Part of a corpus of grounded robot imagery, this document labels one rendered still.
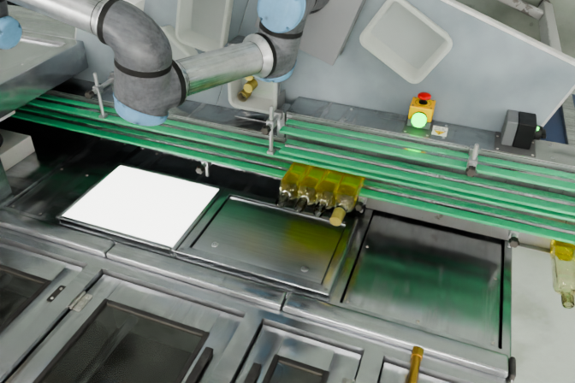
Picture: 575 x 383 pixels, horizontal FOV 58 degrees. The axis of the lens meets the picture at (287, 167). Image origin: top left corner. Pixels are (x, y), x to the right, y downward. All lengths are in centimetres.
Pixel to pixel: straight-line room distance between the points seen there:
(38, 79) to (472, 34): 142
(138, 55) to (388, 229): 100
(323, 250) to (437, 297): 35
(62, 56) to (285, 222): 101
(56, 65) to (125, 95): 95
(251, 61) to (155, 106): 30
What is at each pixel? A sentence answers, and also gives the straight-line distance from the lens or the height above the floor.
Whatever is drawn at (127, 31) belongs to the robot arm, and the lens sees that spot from 108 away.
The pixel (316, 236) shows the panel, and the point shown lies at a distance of 161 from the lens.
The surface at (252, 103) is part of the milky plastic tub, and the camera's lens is 178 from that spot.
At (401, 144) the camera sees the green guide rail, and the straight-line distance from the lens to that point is 158.
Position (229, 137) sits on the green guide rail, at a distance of 176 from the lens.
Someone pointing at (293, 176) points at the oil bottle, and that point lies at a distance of 158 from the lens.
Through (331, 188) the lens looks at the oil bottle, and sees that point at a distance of 155.
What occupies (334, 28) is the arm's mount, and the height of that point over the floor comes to 85.
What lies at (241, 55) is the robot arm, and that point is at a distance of 130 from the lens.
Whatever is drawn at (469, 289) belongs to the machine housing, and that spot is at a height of 112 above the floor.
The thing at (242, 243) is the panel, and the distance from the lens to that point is 158.
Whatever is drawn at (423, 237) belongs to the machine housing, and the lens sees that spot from 172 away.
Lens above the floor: 226
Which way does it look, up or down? 51 degrees down
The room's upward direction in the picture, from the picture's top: 147 degrees counter-clockwise
